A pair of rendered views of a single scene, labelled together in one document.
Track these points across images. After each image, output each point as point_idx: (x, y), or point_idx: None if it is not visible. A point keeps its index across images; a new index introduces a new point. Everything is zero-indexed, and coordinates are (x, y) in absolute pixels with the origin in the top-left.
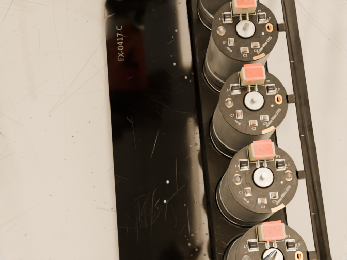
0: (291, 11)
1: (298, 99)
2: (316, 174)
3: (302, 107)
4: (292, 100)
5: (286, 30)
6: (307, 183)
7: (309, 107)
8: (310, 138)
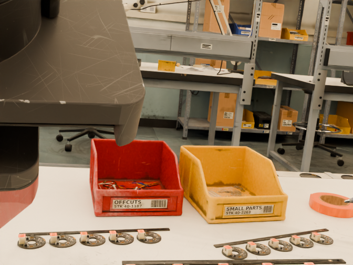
0: (176, 261)
1: (229, 262)
2: (269, 260)
3: (234, 261)
4: (231, 264)
5: (188, 263)
6: (275, 262)
7: (233, 260)
8: (250, 260)
